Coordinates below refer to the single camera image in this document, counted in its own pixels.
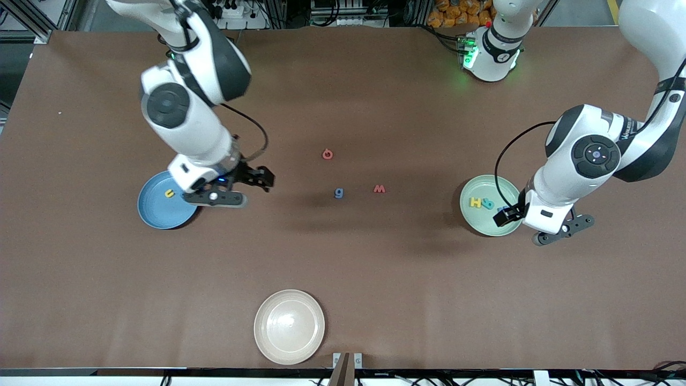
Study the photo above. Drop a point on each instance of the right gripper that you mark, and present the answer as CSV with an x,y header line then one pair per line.
x,y
245,174

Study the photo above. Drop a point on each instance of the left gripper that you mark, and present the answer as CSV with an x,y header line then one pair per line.
x,y
515,210

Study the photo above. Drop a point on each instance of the teal letter R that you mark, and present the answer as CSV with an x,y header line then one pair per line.
x,y
487,204

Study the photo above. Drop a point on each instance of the yellow letter H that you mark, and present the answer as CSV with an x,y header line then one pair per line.
x,y
475,202

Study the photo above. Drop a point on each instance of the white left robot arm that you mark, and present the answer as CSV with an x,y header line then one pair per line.
x,y
654,32

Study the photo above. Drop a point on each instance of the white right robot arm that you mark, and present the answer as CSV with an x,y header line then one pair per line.
x,y
214,53

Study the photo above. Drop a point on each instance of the green plate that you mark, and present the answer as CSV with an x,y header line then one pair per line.
x,y
474,220

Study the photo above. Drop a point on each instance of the red letter G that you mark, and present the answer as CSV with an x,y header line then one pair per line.
x,y
325,155

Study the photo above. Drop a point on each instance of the blue plate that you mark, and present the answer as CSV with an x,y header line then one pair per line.
x,y
158,212

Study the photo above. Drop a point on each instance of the beige plate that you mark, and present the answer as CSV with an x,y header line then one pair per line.
x,y
289,327

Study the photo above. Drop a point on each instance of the white power strip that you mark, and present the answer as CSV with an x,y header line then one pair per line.
x,y
230,12

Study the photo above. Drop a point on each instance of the black electronics box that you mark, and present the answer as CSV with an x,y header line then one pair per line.
x,y
348,21

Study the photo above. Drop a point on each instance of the orange packets pile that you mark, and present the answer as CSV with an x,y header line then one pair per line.
x,y
445,16

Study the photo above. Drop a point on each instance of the metal mount bracket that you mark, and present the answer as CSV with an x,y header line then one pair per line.
x,y
343,370

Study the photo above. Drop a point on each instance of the aluminium frame post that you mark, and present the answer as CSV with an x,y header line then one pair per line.
x,y
40,29

